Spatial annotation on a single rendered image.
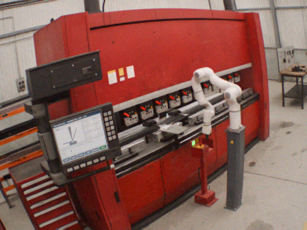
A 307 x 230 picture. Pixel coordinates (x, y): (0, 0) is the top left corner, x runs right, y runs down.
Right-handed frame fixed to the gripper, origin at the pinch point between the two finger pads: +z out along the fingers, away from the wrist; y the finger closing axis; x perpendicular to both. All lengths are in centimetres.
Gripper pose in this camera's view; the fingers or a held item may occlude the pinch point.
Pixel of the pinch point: (206, 137)
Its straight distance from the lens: 302.6
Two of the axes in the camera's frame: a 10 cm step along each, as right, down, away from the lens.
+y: 6.9, 1.9, -7.0
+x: 7.2, -2.9, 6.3
